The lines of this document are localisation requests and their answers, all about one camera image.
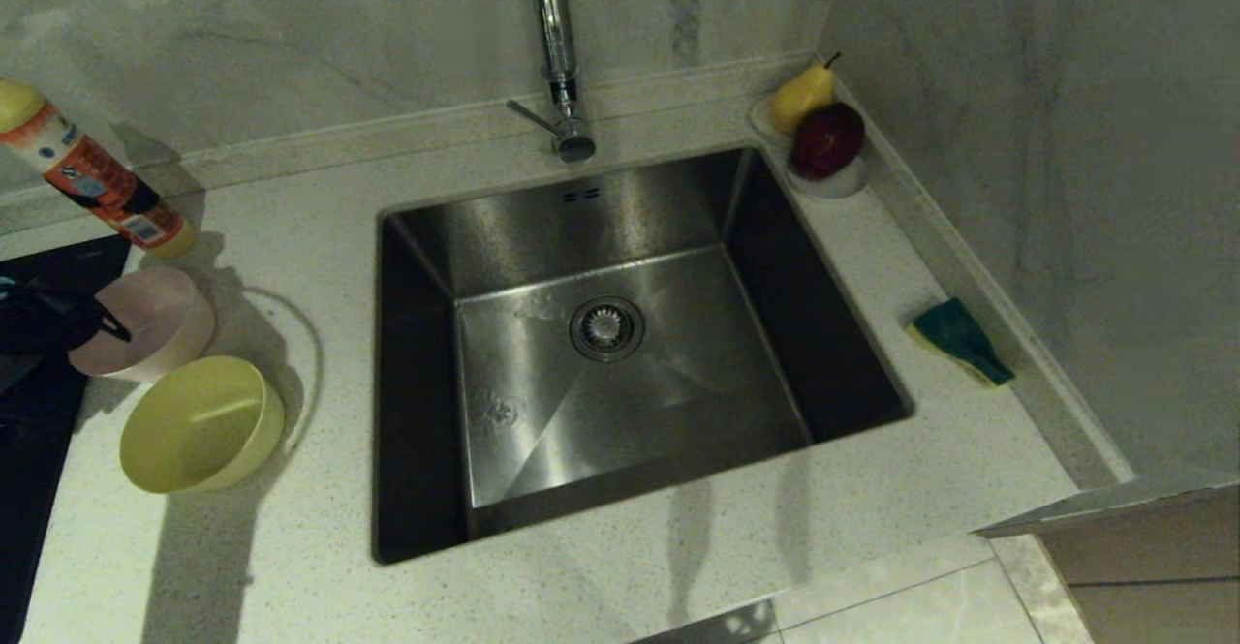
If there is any metal sink drain strainer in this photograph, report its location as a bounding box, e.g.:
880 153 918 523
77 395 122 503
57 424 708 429
570 296 646 363

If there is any black induction cooktop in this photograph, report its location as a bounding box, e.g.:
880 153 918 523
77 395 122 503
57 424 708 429
0 235 133 644

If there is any orange label detergent bottle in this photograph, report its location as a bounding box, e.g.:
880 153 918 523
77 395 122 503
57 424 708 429
0 77 198 260

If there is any white fruit tray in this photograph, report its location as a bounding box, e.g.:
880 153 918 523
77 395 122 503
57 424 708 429
748 97 869 200

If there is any pink plastic bowl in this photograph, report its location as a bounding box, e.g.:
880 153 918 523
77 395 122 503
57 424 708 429
68 266 218 384

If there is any dark red apple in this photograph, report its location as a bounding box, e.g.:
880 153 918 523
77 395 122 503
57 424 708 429
790 104 867 182

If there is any green and yellow sponge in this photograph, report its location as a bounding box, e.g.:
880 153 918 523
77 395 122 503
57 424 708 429
907 297 1016 387

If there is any yellow plastic bowl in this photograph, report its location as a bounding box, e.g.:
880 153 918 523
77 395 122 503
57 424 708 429
120 355 286 495

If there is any stainless steel sink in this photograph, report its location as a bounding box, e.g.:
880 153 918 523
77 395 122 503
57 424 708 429
373 145 915 566

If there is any yellow pear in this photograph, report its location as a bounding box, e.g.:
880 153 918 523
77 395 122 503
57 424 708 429
770 53 842 138

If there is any chrome faucet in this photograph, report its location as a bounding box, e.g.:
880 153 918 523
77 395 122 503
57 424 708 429
506 0 598 165

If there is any light wooden cabinet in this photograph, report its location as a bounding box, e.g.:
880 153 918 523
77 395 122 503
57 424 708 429
1037 494 1240 644

